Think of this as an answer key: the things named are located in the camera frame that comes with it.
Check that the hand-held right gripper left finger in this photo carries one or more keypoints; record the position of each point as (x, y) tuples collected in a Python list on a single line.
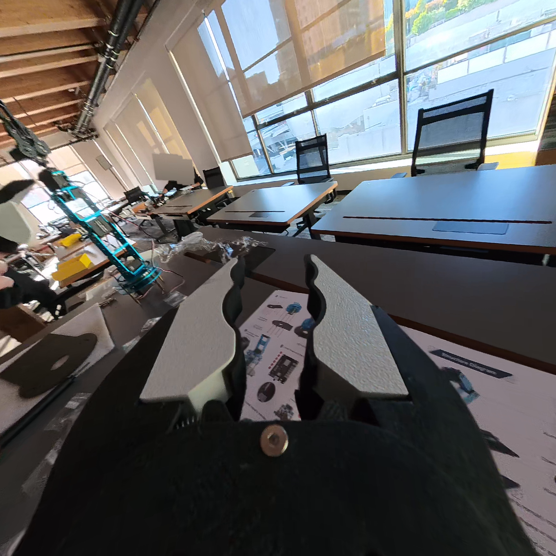
[(195, 347)]

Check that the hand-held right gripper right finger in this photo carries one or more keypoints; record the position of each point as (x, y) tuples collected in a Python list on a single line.
[(356, 347)]

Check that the blue toy robot arm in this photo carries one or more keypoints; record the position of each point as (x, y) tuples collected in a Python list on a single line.
[(139, 276)]

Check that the clear plastic bag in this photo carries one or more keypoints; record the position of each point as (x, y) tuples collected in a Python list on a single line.
[(191, 241)]

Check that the black metal base plate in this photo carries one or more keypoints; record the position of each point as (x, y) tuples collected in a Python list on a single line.
[(30, 369)]

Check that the instruction manual booklet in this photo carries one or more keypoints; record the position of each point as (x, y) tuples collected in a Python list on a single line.
[(521, 412)]

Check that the dark desk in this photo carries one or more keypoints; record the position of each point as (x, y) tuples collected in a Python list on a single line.
[(391, 286)]

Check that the person's left hand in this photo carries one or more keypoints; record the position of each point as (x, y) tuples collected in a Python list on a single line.
[(5, 281)]

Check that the scattered group of screw bags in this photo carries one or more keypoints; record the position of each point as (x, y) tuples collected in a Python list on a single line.
[(173, 297)]

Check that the small yellow box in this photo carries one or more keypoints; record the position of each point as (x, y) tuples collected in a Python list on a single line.
[(69, 241)]

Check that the dark bulky object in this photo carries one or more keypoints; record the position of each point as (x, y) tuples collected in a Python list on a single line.
[(26, 286)]

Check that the multi-pane window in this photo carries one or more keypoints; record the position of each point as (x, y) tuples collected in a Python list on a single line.
[(87, 186)]

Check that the black mesh office chair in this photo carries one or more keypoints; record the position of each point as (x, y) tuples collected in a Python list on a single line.
[(310, 154), (134, 193), (213, 176)]

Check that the grey wood-edged table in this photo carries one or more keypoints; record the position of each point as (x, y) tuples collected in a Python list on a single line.
[(191, 202), (269, 200)]

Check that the black cylindrical tool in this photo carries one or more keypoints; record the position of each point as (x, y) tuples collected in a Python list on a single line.
[(43, 402)]

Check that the pale grey table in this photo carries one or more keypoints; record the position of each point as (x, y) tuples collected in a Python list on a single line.
[(434, 195)]

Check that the black ceiling pipe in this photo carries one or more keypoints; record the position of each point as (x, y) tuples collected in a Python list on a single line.
[(108, 43)]

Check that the large window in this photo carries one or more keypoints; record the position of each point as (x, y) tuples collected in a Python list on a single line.
[(347, 117)]

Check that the dark office chair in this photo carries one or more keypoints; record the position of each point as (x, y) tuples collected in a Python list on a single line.
[(451, 126)]

